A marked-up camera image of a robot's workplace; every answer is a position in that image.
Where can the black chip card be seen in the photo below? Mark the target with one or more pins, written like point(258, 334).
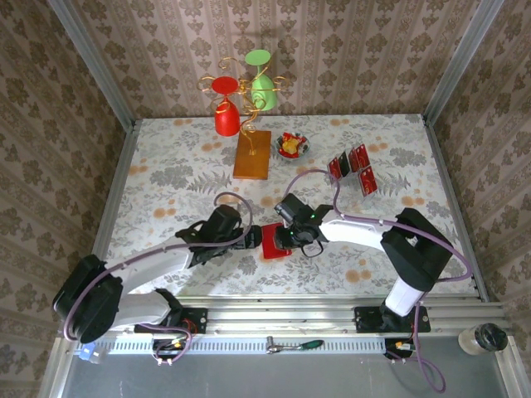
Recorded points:
point(341, 163)

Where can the aluminium frame post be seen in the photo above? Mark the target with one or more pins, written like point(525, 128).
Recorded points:
point(461, 62)
point(94, 62)

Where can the red VIP card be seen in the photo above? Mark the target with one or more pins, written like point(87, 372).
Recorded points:
point(353, 159)
point(368, 181)
point(362, 155)
point(332, 168)

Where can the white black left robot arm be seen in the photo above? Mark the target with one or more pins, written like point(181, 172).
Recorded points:
point(153, 265)

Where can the blue white plug adapter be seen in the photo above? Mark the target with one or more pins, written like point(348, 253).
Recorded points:
point(92, 354)

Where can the aluminium side rail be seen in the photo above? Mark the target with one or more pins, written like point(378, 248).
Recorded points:
point(439, 157)
point(117, 186)

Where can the red wrapped candy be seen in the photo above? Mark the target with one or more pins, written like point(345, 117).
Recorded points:
point(290, 154)
point(290, 137)

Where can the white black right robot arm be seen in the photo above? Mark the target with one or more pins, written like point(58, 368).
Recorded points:
point(352, 232)

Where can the red card box white inside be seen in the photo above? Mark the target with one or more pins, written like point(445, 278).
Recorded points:
point(271, 248)

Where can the small glass candy bowl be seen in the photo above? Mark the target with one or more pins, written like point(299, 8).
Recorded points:
point(306, 146)

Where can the yellow wrapped candy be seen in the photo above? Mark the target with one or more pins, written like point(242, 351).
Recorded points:
point(292, 145)

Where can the clear jar dark lid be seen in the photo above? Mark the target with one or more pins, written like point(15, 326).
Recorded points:
point(483, 338)

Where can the red plastic wine glass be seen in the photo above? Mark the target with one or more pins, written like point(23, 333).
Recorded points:
point(227, 120)

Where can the black connector box orange plug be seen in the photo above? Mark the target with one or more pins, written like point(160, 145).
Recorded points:
point(170, 346)
point(398, 346)

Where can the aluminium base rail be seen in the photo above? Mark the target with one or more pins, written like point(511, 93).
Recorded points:
point(290, 319)

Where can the clear acrylic card holder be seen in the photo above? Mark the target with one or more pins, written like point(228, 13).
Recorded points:
point(348, 186)

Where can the green plastic wine glass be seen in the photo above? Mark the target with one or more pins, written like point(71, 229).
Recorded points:
point(263, 91)

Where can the floral patterned tablecloth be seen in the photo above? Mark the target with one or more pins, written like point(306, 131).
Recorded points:
point(174, 174)

